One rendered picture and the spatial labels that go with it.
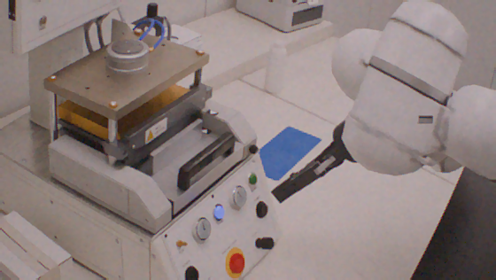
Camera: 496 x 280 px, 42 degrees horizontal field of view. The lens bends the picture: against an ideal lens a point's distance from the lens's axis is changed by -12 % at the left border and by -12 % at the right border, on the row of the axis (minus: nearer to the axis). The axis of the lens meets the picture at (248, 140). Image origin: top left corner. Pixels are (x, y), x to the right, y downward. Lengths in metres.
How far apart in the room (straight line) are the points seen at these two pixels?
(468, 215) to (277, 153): 0.58
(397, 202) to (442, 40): 0.88
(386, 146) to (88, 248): 0.68
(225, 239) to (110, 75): 0.36
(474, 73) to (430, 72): 2.91
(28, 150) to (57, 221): 0.15
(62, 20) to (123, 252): 0.43
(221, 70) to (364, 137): 1.20
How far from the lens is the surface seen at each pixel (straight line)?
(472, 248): 1.34
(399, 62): 0.79
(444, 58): 0.80
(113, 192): 1.17
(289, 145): 1.75
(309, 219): 1.53
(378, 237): 1.52
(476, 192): 1.37
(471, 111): 0.79
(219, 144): 1.24
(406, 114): 0.79
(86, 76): 1.23
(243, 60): 2.03
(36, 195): 1.35
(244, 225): 1.35
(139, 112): 1.25
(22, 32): 1.21
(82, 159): 1.21
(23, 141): 1.40
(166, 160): 1.24
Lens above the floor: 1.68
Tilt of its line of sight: 32 degrees down
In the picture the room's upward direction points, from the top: 7 degrees clockwise
